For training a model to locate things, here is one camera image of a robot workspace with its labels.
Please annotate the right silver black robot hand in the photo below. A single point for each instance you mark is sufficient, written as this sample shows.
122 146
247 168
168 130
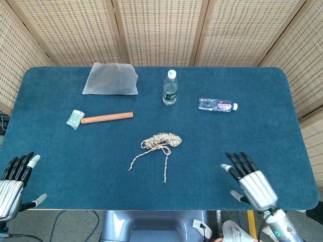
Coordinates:
257 189

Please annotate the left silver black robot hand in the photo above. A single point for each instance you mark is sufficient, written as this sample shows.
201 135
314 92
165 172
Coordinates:
10 194

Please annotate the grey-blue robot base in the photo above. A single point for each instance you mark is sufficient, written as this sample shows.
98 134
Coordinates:
151 227

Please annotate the white sneaker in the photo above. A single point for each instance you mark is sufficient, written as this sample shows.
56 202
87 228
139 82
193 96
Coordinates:
234 230

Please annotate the metal table leg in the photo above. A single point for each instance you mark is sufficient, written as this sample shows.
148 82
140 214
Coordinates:
218 221

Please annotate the woven bamboo screen panel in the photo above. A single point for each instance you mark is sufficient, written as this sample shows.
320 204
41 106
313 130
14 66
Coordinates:
159 32
302 63
73 32
17 63
247 32
314 143

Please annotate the red label water bottle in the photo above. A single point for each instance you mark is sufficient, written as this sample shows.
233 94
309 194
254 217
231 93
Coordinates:
214 104

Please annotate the blue carpet table mat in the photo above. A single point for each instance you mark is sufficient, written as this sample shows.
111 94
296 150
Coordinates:
101 164

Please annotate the green tissue packet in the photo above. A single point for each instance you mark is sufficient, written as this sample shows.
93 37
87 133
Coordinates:
75 119

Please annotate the brown wooden stick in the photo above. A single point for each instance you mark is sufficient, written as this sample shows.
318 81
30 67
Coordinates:
108 117

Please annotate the green label water bottle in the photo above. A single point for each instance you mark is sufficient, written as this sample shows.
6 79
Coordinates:
169 88

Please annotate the grey translucent foam pouch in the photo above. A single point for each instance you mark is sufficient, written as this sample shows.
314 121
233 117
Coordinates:
111 79

